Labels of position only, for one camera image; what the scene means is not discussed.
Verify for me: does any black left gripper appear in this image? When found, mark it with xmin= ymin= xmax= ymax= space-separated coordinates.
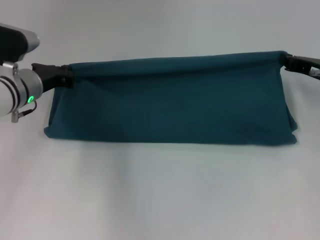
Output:
xmin=31 ymin=62 xmax=76 ymax=93

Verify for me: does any teal blue t-shirt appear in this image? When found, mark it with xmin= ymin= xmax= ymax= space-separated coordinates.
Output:
xmin=43 ymin=50 xmax=300 ymax=145

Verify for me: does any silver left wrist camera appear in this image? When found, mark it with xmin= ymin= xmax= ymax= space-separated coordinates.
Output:
xmin=0 ymin=22 xmax=41 ymax=63

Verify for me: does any left wrist cable with plug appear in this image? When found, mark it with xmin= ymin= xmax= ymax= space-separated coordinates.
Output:
xmin=11 ymin=99 xmax=38 ymax=124

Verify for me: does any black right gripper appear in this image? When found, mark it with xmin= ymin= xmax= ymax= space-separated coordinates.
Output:
xmin=284 ymin=53 xmax=320 ymax=81

